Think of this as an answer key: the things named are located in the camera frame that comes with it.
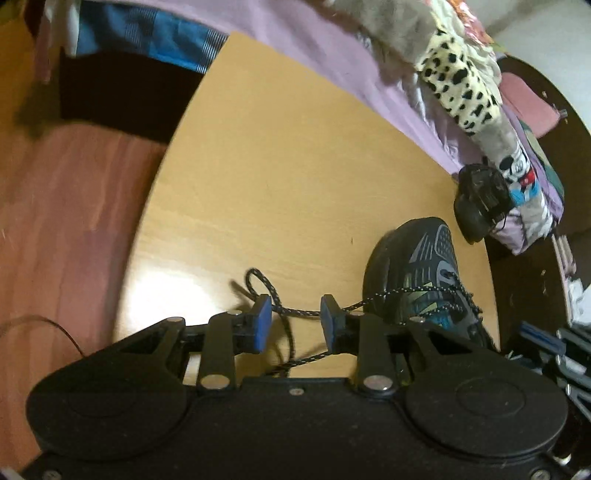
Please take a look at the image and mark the black speckled shoelace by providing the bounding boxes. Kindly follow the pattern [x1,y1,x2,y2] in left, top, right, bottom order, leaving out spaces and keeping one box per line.
[245,268,489,377]

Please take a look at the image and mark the black sneaker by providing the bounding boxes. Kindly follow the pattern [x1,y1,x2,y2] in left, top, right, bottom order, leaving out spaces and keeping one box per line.
[454,164,514,244]
[363,217,495,350]

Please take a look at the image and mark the dark wooden nightstand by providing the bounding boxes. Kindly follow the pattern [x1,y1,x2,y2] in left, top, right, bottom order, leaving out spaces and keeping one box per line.
[485,236,569,347]

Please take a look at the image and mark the dark wooden headboard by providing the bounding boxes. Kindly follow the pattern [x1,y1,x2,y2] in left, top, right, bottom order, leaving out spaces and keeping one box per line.
[499,56,591,235]

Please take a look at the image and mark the pink pillow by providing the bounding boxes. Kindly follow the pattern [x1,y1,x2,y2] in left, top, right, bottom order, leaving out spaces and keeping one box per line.
[499,72,561,138]

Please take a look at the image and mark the purple bed sheet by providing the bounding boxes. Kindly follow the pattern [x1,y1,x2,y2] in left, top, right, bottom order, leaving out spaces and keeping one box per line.
[115,0,555,257]

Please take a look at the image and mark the cartoon patchwork blanket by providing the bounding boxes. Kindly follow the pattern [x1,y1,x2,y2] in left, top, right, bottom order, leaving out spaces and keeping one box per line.
[325,1,563,252]

